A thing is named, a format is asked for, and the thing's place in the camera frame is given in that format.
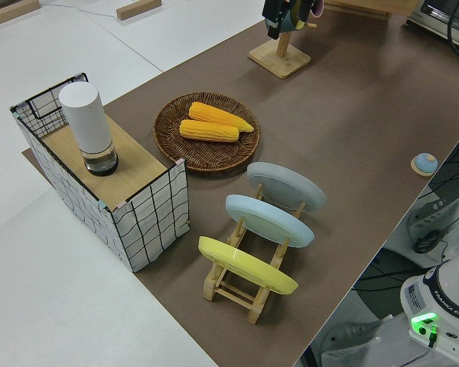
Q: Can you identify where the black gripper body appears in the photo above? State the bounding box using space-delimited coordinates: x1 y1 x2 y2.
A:
262 0 291 28

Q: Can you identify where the dark blue mug, yellow inside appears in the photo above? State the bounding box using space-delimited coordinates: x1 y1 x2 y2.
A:
278 0 311 34

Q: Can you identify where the wooden mug tree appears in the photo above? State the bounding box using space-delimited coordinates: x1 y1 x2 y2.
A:
247 0 317 80

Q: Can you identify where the wooden cabinet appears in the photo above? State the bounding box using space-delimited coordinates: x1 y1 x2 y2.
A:
323 0 422 21

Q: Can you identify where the yellow corn cob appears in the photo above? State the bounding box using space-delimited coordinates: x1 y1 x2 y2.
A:
179 119 241 144
187 101 256 134

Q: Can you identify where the brown table mat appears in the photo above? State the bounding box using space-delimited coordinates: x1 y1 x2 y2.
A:
21 0 459 367

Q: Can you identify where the wooden block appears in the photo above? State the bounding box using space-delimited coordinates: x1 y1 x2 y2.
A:
0 0 40 28
116 0 155 21

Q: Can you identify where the round wicker basket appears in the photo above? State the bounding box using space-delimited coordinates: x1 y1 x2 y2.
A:
153 91 262 177

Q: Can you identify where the grey plate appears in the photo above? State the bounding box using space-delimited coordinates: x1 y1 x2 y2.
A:
246 161 327 215

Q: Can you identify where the white toaster oven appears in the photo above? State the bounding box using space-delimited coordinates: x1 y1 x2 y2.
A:
403 0 459 65

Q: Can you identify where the light blue plate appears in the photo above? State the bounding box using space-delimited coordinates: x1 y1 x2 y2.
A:
224 193 316 249

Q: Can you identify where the blue service bell, wooden base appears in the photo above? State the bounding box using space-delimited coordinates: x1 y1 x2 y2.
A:
410 152 439 177

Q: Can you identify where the yellow plate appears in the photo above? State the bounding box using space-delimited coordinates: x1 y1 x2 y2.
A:
197 235 300 296

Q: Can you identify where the white power strip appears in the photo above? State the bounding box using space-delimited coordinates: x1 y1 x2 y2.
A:
405 181 459 252

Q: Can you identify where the wooden dish rack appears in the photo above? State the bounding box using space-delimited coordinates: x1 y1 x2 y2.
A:
202 182 307 325

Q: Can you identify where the grid wire shelf with wooden board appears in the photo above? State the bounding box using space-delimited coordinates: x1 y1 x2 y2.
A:
9 71 190 273

